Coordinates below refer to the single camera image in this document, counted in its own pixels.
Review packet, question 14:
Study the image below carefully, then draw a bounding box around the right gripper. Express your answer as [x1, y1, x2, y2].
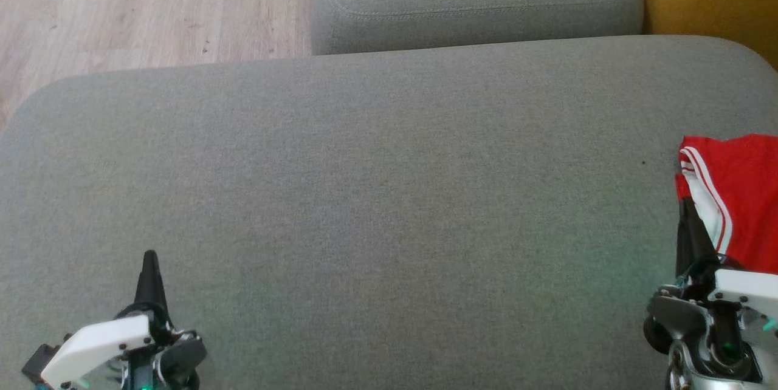
[661, 197, 778, 319]

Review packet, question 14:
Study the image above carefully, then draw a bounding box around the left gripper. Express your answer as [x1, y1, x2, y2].
[40, 250, 184, 389]

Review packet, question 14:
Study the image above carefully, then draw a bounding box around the red Bulls basketball jersey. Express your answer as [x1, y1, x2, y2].
[675, 133, 778, 275]

